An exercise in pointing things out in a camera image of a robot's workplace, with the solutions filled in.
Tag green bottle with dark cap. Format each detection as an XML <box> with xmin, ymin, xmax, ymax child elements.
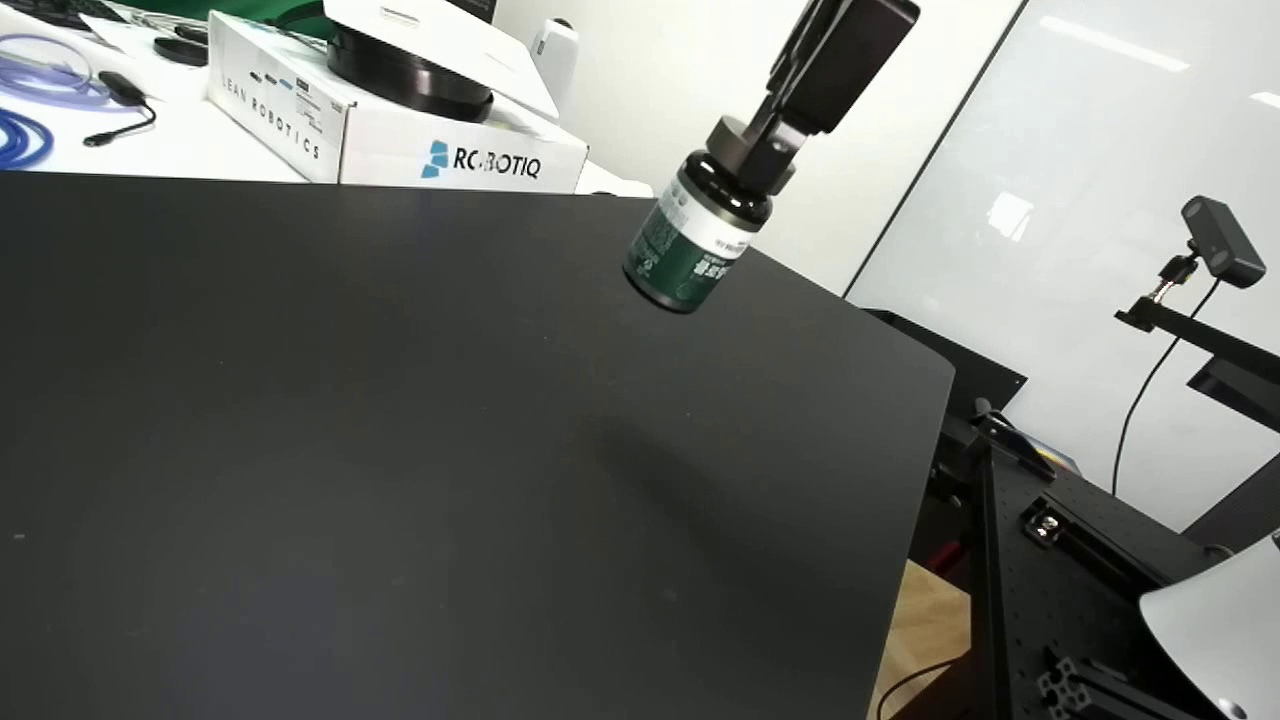
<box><xmin>619</xmin><ymin>115</ymin><xmax>803</xmax><ymax>319</ymax></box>

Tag black round device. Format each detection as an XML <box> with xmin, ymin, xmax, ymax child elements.
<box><xmin>323</xmin><ymin>22</ymin><xmax>497</xmax><ymax>128</ymax></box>

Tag white Robotiq cardboard box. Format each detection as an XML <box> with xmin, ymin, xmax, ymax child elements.
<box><xmin>199</xmin><ymin>8</ymin><xmax>593</xmax><ymax>193</ymax></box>

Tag green backdrop cloth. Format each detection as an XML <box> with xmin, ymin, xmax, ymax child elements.
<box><xmin>125</xmin><ymin>0</ymin><xmax>335</xmax><ymax>39</ymax></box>

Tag small black puck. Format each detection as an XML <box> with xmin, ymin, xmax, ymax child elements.
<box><xmin>148</xmin><ymin>22</ymin><xmax>213</xmax><ymax>71</ymax></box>

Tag black flat device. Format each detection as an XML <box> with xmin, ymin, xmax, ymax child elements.
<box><xmin>0</xmin><ymin>0</ymin><xmax>99</xmax><ymax>31</ymax></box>

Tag black camera on stand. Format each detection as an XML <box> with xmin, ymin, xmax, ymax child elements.
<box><xmin>1177</xmin><ymin>193</ymin><xmax>1268</xmax><ymax>294</ymax></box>

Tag black camera cable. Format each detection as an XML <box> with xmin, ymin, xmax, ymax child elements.
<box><xmin>1109</xmin><ymin>256</ymin><xmax>1224</xmax><ymax>500</ymax></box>

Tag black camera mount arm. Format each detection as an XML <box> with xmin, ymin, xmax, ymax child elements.
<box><xmin>1112</xmin><ymin>294</ymin><xmax>1280</xmax><ymax>433</ymax></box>

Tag black aluminium frame stand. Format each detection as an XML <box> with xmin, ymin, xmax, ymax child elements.
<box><xmin>931</xmin><ymin>398</ymin><xmax>1280</xmax><ymax>720</ymax></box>

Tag black floor cable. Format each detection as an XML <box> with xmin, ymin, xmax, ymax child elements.
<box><xmin>870</xmin><ymin>653</ymin><xmax>968</xmax><ymax>720</ymax></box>

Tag black adapter with cable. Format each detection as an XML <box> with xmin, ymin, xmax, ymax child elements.
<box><xmin>81</xmin><ymin>67</ymin><xmax>158</xmax><ymax>154</ymax></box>

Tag clear bag with blue cable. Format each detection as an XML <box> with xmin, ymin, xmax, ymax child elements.
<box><xmin>0</xmin><ymin>31</ymin><xmax>115</xmax><ymax>112</ymax></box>

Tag blue cable coil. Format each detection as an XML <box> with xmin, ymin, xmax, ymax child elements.
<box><xmin>0</xmin><ymin>109</ymin><xmax>59</xmax><ymax>175</ymax></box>

